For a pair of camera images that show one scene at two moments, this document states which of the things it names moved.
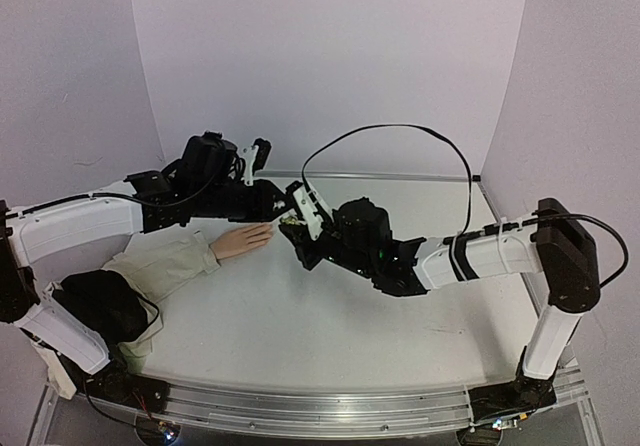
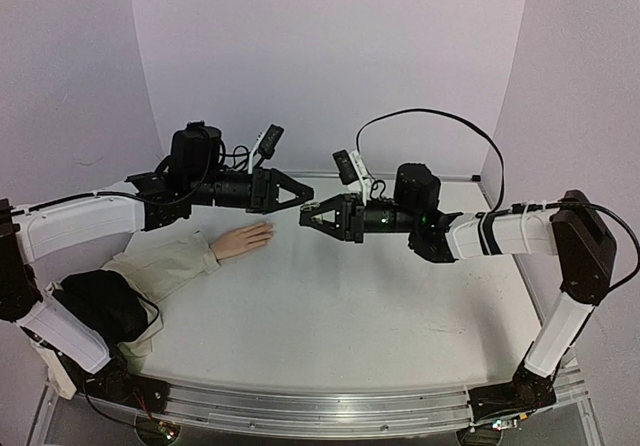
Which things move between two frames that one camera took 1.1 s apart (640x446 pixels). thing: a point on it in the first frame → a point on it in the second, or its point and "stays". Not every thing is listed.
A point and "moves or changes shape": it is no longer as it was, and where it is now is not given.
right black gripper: x=304 y=236 → x=353 y=217
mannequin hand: x=241 y=240 stays
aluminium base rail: x=323 y=410 stays
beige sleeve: x=152 y=271 stays
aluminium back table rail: x=280 y=175 stays
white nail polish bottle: x=290 y=220 moves or changes shape
